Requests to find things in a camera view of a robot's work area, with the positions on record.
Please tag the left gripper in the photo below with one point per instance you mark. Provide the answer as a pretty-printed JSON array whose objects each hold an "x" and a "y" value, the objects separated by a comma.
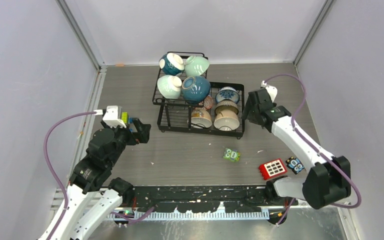
[{"x": 144, "y": 133}]

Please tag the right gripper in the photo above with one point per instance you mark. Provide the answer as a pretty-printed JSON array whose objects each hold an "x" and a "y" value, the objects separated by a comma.
[{"x": 247, "y": 113}]

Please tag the teal bowl tan interior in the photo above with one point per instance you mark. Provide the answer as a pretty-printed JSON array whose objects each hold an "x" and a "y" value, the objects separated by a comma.
[{"x": 195, "y": 89}]

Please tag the mint green bowl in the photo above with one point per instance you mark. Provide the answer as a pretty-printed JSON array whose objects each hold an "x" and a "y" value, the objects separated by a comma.
[{"x": 196, "y": 65}]

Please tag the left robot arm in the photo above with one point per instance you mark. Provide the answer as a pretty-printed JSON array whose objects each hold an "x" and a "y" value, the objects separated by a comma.
[{"x": 72, "y": 221}]

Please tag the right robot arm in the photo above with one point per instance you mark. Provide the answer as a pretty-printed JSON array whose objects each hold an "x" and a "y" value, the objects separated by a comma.
[{"x": 328, "y": 176}]

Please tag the yellow blue toy block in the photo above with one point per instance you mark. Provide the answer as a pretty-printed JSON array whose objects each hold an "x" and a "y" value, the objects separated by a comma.
[{"x": 125, "y": 117}]

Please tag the cream bowl right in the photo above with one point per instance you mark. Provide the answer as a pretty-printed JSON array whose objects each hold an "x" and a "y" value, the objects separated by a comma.
[{"x": 226, "y": 120}]

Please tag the cream bowl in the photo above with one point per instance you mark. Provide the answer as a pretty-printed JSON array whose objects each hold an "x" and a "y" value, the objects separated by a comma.
[
  {"x": 226, "y": 120},
  {"x": 200, "y": 118}
]

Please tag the brown rimmed stacked bowl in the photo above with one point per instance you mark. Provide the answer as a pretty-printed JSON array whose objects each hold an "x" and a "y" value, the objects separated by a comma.
[{"x": 226, "y": 105}]

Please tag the blue white patterned bowl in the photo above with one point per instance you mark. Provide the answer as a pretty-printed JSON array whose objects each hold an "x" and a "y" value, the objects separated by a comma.
[{"x": 227, "y": 93}]

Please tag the red patterned bowl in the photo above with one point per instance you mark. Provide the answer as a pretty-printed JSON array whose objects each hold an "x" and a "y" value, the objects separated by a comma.
[{"x": 208, "y": 102}]

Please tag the green owl block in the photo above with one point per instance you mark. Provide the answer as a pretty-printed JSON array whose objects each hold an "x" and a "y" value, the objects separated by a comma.
[{"x": 231, "y": 155}]

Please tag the cream bowl left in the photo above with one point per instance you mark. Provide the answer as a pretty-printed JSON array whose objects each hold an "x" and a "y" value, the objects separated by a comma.
[{"x": 200, "y": 118}]

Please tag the pale mint bowl front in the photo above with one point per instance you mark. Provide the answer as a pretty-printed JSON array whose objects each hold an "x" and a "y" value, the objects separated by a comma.
[{"x": 169, "y": 86}]

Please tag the red grid block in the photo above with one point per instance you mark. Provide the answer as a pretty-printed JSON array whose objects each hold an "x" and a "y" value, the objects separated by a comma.
[{"x": 272, "y": 169}]

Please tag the dark blue owl block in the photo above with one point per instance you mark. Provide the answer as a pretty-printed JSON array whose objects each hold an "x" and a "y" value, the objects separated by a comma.
[{"x": 294, "y": 164}]

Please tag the dark teal bowl white foot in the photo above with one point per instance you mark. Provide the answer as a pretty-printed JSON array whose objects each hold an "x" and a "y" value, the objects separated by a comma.
[{"x": 172, "y": 64}]

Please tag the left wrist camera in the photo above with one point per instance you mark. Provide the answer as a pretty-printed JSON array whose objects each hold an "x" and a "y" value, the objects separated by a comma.
[{"x": 111, "y": 117}]

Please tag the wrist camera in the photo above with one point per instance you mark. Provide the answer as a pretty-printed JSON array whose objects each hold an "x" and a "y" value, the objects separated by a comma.
[
  {"x": 271, "y": 90},
  {"x": 111, "y": 117}
]

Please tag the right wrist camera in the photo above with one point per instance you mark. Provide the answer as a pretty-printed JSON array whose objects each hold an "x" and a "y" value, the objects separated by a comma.
[{"x": 271, "y": 90}]

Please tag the black wire dish rack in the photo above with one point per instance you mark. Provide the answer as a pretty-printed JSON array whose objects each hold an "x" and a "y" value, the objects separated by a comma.
[{"x": 174, "y": 114}]

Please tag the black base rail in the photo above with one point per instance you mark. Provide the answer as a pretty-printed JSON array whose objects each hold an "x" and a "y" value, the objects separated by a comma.
[{"x": 202, "y": 198}]

